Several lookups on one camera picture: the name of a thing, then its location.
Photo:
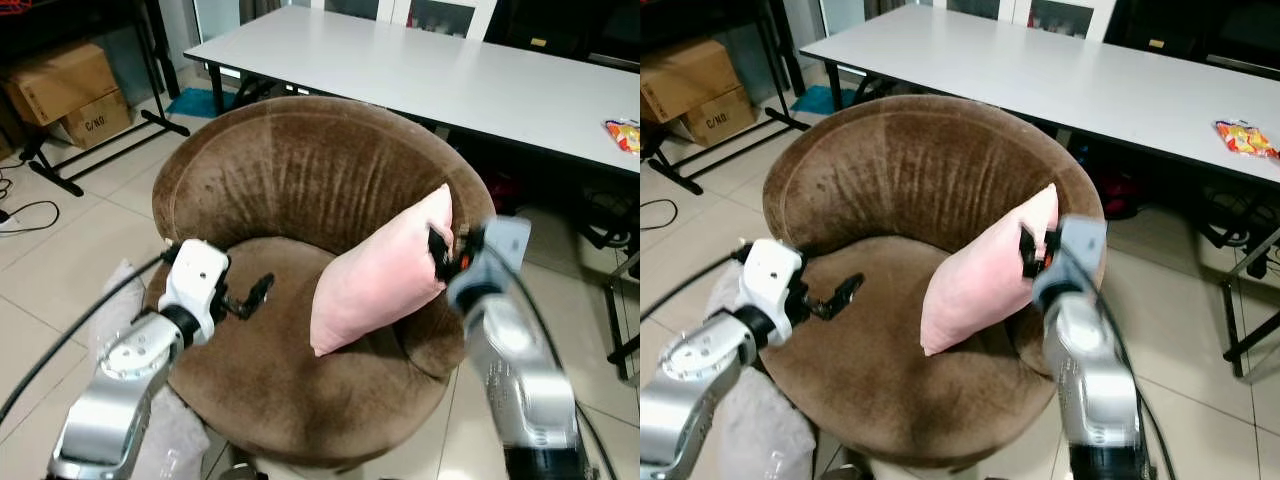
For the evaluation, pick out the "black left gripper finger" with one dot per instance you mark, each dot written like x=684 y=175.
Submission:
x=848 y=290
x=832 y=311
x=245 y=310
x=260 y=287

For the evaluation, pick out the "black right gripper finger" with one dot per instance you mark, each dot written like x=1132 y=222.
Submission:
x=1030 y=270
x=1027 y=245
x=438 y=245
x=446 y=272

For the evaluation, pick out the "pink pillow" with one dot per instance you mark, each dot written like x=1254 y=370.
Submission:
x=375 y=278
x=985 y=275

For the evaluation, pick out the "brown round velvet sofa chair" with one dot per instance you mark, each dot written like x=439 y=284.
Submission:
x=300 y=170
x=900 y=165

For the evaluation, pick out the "teal floor mat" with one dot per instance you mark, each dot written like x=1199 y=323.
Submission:
x=192 y=102
x=815 y=100

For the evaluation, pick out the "black metal table leg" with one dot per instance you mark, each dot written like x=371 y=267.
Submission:
x=620 y=310
x=1250 y=300

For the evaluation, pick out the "long white table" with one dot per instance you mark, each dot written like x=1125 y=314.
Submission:
x=420 y=72
x=1040 y=72

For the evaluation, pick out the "small printed cardboard box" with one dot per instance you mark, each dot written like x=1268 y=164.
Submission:
x=720 y=118
x=97 y=120

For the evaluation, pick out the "orange snack packet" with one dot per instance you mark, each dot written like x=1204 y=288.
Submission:
x=625 y=135
x=1245 y=138

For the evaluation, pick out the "white cabinet with glass doors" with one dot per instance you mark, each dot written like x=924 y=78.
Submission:
x=1060 y=15
x=440 y=15

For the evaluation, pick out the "white power strip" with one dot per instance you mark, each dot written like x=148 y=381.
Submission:
x=8 y=220

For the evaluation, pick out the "black metal rack stand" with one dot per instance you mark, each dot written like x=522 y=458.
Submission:
x=772 y=60
x=152 y=60

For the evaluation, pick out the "large brown cardboard box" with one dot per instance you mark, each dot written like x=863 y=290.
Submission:
x=685 y=75
x=60 y=80

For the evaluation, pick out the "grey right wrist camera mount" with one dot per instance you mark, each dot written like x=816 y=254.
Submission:
x=1078 y=255
x=492 y=255

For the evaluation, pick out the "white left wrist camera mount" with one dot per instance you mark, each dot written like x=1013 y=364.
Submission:
x=770 y=272
x=195 y=272

